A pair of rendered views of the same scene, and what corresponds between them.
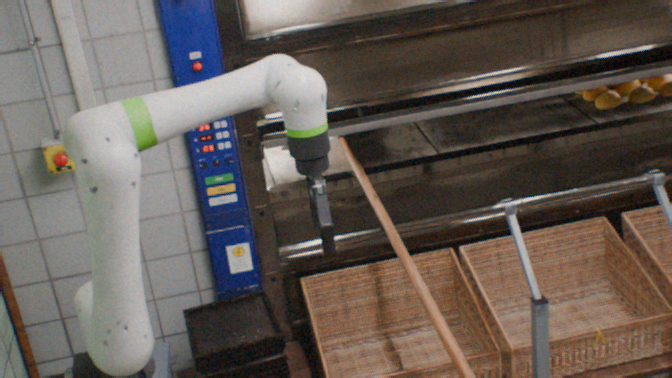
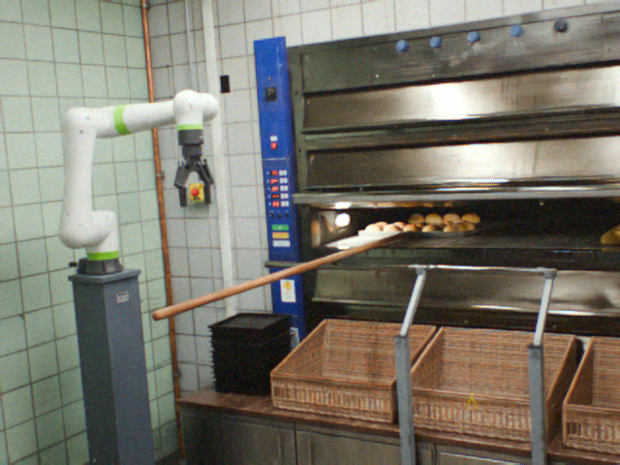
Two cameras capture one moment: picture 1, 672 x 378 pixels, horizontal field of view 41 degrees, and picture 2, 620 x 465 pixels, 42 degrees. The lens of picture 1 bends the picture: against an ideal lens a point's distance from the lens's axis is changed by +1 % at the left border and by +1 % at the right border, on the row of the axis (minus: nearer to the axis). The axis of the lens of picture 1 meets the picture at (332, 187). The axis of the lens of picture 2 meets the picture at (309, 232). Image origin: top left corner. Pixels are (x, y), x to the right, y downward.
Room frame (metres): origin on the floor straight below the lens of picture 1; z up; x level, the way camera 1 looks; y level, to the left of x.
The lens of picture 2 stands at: (-0.19, -2.11, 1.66)
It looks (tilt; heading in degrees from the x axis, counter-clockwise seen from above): 6 degrees down; 39
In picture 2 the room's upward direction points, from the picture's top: 4 degrees counter-clockwise
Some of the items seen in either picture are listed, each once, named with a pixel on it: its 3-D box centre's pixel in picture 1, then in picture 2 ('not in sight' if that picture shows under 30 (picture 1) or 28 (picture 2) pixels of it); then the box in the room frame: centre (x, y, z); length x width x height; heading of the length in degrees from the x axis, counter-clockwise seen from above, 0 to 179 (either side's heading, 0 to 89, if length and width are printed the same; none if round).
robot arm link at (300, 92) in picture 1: (300, 98); (189, 109); (1.81, 0.04, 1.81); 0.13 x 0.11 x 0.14; 21
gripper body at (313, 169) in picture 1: (313, 172); (192, 158); (1.80, 0.04, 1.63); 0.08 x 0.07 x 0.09; 8
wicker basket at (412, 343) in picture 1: (396, 331); (356, 366); (2.45, -0.15, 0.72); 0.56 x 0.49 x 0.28; 98
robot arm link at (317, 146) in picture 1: (307, 142); (190, 138); (1.80, 0.04, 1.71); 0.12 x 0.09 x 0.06; 98
